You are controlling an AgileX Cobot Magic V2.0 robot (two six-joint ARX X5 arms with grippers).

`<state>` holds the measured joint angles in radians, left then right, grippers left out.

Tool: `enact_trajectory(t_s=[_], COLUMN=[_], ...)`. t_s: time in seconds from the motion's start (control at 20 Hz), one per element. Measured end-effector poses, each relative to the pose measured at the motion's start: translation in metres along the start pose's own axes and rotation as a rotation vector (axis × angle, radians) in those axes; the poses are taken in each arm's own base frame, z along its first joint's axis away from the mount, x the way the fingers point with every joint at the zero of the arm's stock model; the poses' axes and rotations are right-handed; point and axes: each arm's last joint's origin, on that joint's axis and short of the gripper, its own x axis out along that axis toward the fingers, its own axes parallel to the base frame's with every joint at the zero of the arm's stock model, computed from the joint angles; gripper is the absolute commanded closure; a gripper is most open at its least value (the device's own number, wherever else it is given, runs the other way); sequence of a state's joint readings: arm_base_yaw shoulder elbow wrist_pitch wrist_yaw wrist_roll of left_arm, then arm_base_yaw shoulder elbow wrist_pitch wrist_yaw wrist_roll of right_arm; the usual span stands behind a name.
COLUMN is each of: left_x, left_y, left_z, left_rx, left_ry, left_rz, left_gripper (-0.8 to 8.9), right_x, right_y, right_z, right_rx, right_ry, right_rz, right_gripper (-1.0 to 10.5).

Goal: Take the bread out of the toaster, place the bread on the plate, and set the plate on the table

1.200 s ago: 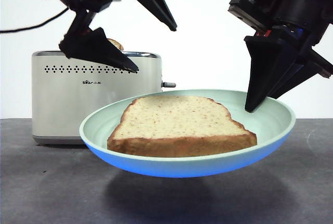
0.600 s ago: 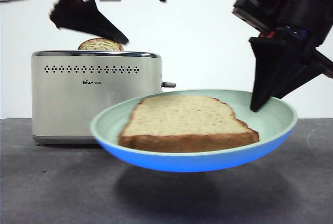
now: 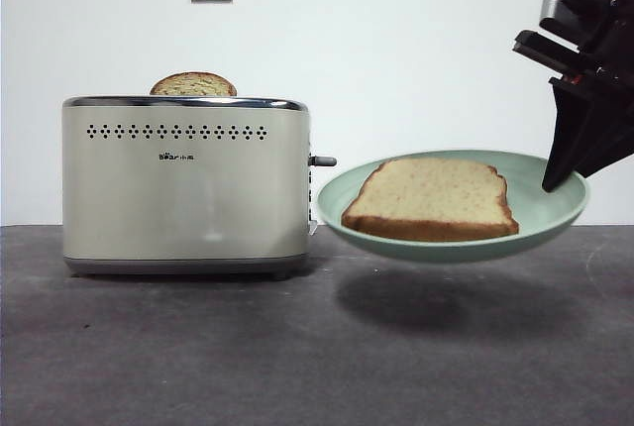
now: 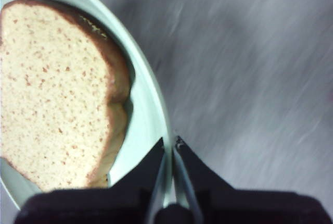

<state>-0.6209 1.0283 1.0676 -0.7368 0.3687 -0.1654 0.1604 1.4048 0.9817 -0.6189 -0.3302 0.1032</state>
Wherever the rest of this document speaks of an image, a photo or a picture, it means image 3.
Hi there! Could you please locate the cream two-slot toaster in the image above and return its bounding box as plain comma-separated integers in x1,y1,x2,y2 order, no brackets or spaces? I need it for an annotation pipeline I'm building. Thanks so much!
61,95,313,281

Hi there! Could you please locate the browned bread slice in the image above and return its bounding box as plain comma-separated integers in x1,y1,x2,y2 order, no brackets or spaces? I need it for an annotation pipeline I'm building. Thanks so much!
149,71,238,98

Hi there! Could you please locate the pale green round plate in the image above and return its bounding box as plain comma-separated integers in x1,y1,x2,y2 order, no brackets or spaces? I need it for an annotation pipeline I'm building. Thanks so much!
316,149,591,265

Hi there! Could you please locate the light bread slice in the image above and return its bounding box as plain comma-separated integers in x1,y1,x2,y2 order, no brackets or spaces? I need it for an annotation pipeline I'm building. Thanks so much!
341,157,520,243

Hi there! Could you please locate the pale grey right wrist camera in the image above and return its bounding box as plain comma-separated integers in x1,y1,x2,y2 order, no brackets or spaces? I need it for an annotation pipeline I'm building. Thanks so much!
539,0,571,31

